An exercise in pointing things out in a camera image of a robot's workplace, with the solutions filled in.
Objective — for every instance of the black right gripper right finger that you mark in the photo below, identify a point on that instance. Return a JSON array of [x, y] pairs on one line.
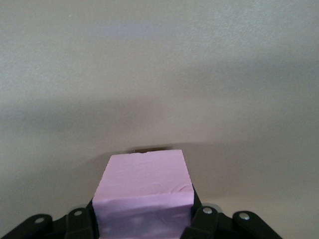
[[211, 224]]

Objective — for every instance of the brown table cover sheet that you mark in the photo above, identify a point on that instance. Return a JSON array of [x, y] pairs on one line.
[[149, 74]]

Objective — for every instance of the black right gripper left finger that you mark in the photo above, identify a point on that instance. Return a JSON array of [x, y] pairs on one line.
[[79, 224]]

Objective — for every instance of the pink foam cube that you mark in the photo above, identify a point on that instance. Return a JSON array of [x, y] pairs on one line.
[[144, 189]]

